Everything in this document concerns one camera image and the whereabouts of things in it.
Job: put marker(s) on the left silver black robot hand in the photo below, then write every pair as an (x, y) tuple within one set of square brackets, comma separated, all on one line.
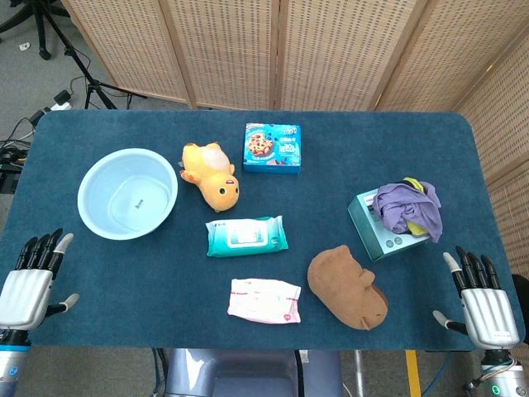
[(25, 297)]

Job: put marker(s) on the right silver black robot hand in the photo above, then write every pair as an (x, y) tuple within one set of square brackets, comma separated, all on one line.
[(489, 314)]

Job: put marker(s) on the purple cloth with yellow trim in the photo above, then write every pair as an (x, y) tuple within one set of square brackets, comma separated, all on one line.
[(401, 202)]

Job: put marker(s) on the light blue plastic basin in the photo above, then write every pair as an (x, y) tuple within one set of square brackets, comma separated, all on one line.
[(103, 186)]

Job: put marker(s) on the light teal speaker box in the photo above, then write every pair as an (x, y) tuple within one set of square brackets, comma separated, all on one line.
[(363, 231)]

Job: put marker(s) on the blue cookie box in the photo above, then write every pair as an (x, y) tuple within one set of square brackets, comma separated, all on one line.
[(270, 144)]

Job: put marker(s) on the wicker folding screen panel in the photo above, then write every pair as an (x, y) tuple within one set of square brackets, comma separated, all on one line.
[(339, 49), (223, 49), (512, 223), (446, 54), (124, 41), (504, 124)]

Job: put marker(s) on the yellow floor tape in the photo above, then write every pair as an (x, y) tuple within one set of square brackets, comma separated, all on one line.
[(413, 372)]

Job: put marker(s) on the dark blue table cover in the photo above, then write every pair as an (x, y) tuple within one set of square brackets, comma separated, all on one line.
[(124, 281)]

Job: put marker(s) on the silver metal table leg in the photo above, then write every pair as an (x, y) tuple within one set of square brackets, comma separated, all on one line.
[(358, 372)]

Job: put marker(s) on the brown plush toy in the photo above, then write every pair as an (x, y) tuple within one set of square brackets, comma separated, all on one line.
[(343, 289)]

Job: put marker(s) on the white power strip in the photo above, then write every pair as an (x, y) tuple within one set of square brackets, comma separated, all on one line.
[(58, 107)]

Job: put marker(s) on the black power adapter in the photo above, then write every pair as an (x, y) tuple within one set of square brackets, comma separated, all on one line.
[(62, 97)]

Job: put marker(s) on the black tripod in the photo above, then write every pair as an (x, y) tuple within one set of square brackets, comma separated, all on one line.
[(94, 87)]

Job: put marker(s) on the yellow plush toy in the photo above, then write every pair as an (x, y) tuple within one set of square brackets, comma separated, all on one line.
[(215, 182)]

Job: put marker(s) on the pink wet wipes pack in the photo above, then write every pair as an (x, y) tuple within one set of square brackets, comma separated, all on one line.
[(264, 302)]

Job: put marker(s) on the green wet wipes pack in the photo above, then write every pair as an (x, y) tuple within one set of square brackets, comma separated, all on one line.
[(248, 237)]

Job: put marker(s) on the grey-blue robot torso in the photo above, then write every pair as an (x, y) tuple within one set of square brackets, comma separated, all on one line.
[(248, 372)]

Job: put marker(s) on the small white floor scrap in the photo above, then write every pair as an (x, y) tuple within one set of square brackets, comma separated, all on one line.
[(25, 46)]

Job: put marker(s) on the black office chair base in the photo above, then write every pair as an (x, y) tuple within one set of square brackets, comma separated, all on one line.
[(40, 29)]

